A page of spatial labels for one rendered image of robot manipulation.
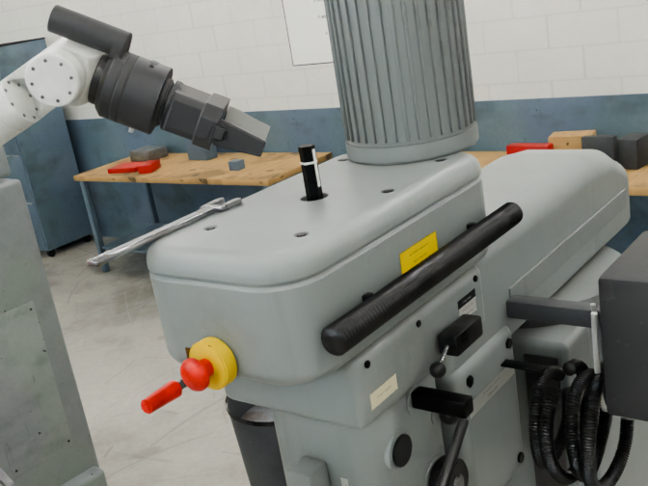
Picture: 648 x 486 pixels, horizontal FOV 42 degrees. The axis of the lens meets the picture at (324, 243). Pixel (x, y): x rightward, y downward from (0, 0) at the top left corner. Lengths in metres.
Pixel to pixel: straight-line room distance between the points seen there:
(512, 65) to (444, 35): 4.41
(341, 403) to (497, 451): 0.40
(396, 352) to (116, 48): 0.51
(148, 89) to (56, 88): 0.11
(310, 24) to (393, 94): 5.22
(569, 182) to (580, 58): 3.88
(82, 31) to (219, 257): 0.33
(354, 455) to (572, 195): 0.68
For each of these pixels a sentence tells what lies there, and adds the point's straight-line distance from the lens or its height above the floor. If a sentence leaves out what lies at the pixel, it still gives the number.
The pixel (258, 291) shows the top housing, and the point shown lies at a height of 1.85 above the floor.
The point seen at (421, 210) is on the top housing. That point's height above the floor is 1.86.
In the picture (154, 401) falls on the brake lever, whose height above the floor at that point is 1.71.
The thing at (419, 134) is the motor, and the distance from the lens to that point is 1.20.
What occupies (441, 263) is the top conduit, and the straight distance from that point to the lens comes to 1.07.
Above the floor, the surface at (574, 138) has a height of 1.06.
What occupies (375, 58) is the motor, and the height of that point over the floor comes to 2.04.
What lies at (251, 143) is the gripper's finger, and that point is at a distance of 1.04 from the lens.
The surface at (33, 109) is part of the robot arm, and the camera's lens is 1.16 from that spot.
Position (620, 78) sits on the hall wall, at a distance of 5.39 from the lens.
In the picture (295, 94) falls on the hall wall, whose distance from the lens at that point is 6.61.
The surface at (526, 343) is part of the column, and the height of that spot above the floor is 1.52.
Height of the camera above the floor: 2.16
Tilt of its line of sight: 17 degrees down
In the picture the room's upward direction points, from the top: 10 degrees counter-clockwise
